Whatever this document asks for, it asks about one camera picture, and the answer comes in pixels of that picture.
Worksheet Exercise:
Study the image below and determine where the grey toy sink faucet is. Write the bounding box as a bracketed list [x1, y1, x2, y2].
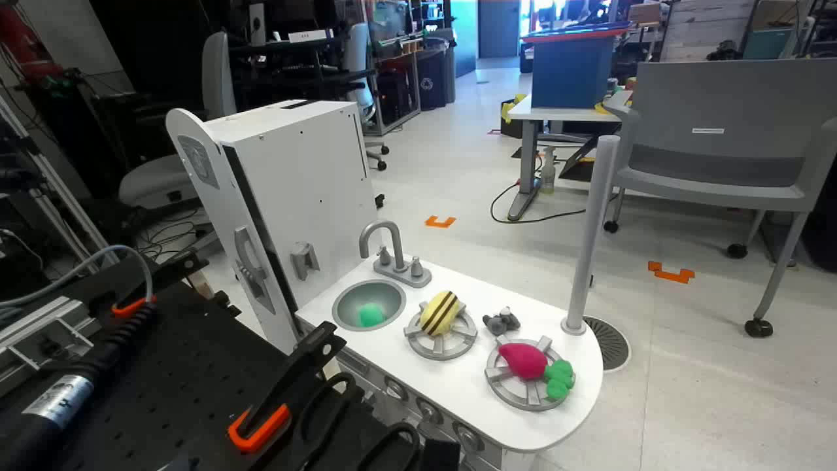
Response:
[359, 219, 433, 291]

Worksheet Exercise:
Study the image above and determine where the grey-green toy sink basin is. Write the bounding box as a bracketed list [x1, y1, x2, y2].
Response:
[329, 274, 409, 334]

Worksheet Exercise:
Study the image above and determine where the yellow black striped plush toy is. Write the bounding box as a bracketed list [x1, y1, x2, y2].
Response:
[415, 288, 462, 341]

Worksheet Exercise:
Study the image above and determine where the small green plush toy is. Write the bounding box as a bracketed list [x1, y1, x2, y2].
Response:
[355, 301, 389, 330]

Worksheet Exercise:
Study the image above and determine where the grey toy stove burner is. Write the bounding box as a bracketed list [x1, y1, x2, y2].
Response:
[484, 334, 569, 414]
[402, 299, 482, 362]

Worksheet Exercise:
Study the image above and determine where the small dark grey toy piece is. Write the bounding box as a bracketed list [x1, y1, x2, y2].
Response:
[482, 305, 522, 337]

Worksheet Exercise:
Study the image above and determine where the white toy kitchen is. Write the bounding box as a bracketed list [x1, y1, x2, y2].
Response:
[165, 96, 607, 471]

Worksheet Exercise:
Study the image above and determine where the grey metal-leg table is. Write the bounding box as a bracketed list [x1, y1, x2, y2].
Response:
[505, 87, 636, 226]

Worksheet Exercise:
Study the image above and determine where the clear bottle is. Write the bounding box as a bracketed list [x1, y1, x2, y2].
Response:
[537, 142, 560, 197]

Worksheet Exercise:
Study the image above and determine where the black trash bin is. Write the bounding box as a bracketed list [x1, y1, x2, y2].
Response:
[415, 36, 458, 113]

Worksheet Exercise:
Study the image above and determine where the pink plush toy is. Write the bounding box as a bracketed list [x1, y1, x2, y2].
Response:
[495, 341, 551, 385]

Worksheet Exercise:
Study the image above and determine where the grey toy kitchen pole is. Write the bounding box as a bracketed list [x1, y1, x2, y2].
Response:
[560, 134, 623, 337]

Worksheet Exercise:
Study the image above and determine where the white office chair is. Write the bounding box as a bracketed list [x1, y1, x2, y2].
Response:
[116, 28, 240, 212]
[341, 20, 392, 172]

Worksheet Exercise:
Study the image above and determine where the black clamp with orange grip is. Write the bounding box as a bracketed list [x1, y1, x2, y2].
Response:
[224, 318, 347, 457]

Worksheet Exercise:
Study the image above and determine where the green bumpy plush toy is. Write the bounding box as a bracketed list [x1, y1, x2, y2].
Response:
[542, 358, 579, 404]

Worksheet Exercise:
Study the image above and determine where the round floor outlet cover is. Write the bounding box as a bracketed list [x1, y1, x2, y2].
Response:
[580, 313, 632, 373]

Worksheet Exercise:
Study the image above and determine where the blue storage bin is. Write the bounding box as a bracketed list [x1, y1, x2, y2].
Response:
[521, 24, 632, 110]

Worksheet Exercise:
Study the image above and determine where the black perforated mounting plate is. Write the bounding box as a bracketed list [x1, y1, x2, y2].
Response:
[0, 282, 388, 471]

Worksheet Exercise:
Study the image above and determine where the grey plastic chair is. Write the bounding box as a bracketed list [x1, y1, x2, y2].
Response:
[602, 58, 837, 341]

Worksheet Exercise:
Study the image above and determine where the black ribbed tool with label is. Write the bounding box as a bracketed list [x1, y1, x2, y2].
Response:
[0, 299, 165, 471]

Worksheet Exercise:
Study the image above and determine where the black floor cable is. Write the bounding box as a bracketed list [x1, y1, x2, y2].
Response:
[486, 178, 589, 227]

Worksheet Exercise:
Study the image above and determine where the black loop handle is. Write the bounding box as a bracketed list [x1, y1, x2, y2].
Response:
[290, 371, 362, 471]
[355, 421, 426, 471]

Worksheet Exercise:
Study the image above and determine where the grey hose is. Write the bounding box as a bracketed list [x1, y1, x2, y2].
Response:
[0, 243, 157, 309]

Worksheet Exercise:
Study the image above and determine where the aluminium rail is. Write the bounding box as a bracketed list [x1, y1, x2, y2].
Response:
[0, 292, 95, 373]

